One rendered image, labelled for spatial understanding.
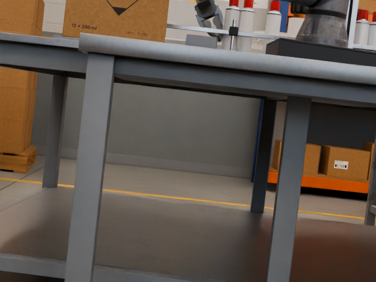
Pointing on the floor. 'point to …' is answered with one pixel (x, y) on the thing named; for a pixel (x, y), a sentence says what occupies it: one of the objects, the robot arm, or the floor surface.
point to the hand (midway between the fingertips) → (218, 38)
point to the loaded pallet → (18, 89)
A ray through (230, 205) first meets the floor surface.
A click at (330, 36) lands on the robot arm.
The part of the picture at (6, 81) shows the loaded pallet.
